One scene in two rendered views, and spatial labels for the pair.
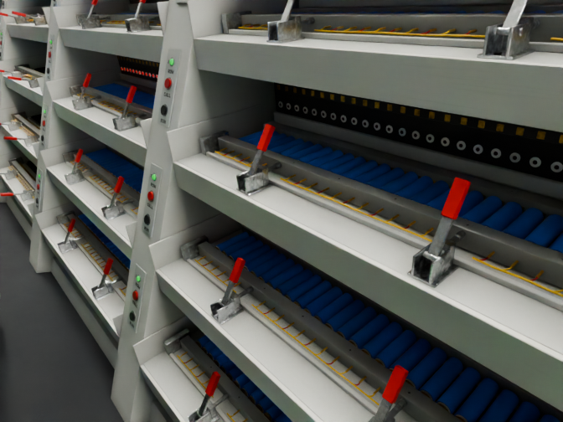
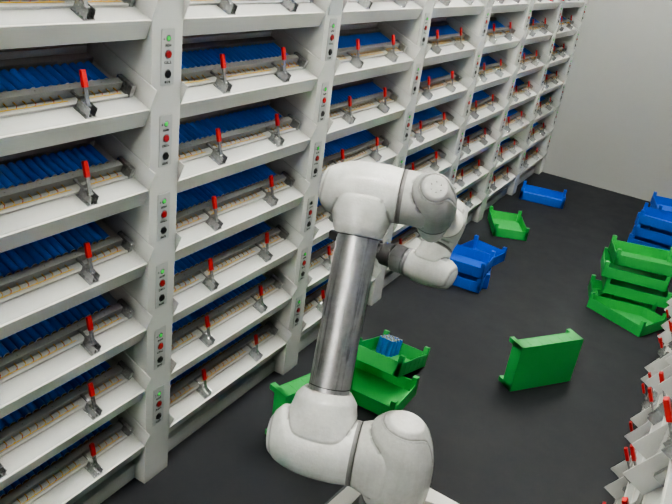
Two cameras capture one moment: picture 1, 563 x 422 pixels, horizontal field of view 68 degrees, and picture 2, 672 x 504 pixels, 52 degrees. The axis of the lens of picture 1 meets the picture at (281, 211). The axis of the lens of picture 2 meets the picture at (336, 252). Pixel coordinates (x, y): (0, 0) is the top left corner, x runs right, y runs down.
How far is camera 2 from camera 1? 2.13 m
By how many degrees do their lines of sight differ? 99
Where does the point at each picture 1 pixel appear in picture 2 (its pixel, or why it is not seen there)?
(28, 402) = not seen: outside the picture
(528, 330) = (283, 251)
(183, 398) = (190, 402)
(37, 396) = not seen: outside the picture
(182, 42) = (167, 257)
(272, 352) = (228, 327)
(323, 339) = (229, 307)
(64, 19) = not seen: outside the picture
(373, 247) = (253, 264)
